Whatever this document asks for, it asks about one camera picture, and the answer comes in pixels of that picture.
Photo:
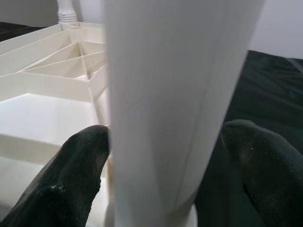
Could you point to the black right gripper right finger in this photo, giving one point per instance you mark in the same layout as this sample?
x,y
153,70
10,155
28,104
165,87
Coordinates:
x,y
267,179

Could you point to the white plastic table leg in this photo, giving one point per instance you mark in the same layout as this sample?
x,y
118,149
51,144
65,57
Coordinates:
x,y
165,94
67,9

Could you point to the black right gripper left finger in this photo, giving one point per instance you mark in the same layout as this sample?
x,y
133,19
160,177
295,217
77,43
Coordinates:
x,y
61,184

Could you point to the black table cloth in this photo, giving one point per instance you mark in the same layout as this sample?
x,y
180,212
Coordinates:
x,y
272,94

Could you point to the white plastic table top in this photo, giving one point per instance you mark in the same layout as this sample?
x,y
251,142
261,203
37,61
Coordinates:
x,y
42,106

